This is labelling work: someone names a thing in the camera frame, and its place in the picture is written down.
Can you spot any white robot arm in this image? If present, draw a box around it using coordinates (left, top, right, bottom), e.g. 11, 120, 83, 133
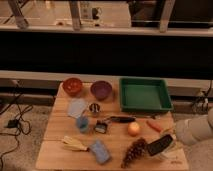
169, 108, 213, 146

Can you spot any purple bowl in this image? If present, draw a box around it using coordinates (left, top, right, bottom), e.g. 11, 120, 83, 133
90, 81, 112, 100

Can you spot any black power adapter with cables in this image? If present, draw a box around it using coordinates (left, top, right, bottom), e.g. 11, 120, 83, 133
0, 84, 33, 171

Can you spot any black rectangular eraser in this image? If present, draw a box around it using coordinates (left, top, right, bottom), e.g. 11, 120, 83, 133
147, 134, 173, 156

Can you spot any red sausage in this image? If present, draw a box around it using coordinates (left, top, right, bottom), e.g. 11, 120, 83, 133
146, 120, 163, 133

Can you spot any orange apple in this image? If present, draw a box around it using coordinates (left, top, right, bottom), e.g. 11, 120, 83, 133
127, 122, 140, 136

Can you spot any blue sponge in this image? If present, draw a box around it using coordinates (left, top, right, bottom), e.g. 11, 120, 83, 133
89, 140, 111, 164

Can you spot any cream cloth-covered gripper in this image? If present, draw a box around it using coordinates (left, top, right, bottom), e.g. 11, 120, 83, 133
170, 114, 212, 146

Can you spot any wooden table board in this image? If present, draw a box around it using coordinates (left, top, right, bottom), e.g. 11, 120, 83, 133
36, 83, 189, 171

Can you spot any green plastic tray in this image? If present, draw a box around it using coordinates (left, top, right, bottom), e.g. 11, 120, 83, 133
119, 78, 173, 113

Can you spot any brown pine cone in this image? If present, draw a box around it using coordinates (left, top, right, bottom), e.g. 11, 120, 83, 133
121, 138, 147, 168

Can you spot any red bowl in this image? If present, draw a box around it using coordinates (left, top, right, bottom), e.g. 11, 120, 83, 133
62, 78, 83, 96

